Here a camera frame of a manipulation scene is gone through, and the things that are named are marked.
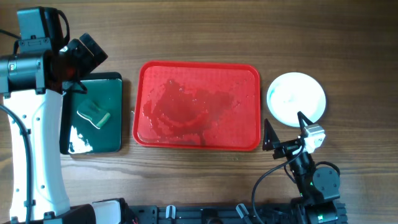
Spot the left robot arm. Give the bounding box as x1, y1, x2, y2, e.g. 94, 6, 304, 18
1, 7, 130, 223

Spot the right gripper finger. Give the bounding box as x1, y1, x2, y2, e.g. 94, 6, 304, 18
262, 119, 280, 151
297, 111, 313, 129

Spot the red plastic tray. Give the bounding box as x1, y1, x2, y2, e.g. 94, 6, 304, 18
132, 61, 261, 152

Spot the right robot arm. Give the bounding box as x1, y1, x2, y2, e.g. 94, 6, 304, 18
260, 111, 347, 223

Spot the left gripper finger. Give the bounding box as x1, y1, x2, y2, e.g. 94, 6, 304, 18
80, 33, 108, 71
62, 80, 88, 94

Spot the dark green water tray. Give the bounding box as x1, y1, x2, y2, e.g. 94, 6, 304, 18
60, 72, 123, 155

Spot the white plate top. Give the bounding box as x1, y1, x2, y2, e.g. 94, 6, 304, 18
266, 72, 326, 128

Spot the yellow green sponge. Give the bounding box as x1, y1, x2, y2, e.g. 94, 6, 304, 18
76, 99, 111, 129

